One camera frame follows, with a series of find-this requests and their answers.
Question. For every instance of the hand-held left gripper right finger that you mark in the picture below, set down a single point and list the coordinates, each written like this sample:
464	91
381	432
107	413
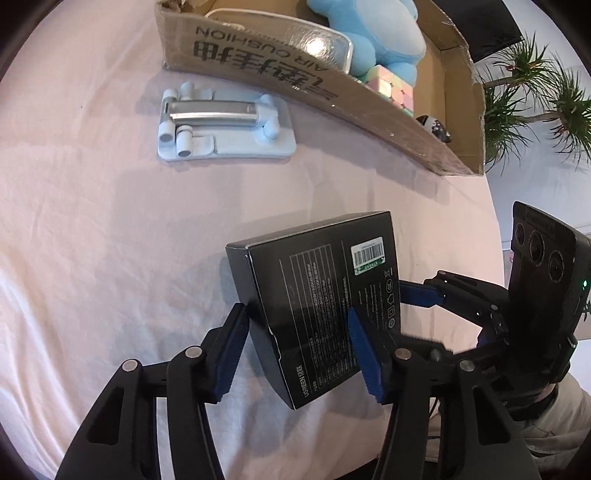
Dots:
365	360

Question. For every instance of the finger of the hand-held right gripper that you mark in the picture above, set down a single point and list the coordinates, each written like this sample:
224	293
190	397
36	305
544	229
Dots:
415	295
434	353

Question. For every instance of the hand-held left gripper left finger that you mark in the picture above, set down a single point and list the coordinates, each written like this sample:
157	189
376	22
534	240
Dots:
228	355

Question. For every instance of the black product box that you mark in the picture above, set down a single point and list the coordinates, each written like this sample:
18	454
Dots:
314	295

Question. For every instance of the round black toy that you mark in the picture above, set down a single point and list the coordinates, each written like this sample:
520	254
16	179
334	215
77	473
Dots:
436	129

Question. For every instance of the pastel puzzle cube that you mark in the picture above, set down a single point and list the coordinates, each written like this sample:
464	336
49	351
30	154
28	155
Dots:
392	90

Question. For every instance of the cardboard box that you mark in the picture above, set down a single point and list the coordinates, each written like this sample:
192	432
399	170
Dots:
277	74

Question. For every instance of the blue plush toy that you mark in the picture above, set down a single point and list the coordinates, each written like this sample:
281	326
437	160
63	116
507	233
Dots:
388	32

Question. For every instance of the person's right forearm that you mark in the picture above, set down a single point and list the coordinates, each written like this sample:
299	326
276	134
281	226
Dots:
558	429

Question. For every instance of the pink tablecloth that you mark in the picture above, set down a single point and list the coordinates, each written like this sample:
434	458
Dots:
92	230

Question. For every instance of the green potted plant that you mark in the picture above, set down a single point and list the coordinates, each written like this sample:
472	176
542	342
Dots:
496	110

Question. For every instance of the light blue phone stand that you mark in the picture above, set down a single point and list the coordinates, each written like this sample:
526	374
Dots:
240	143

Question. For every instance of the black monitor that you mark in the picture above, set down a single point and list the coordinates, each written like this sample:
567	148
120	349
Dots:
485	23

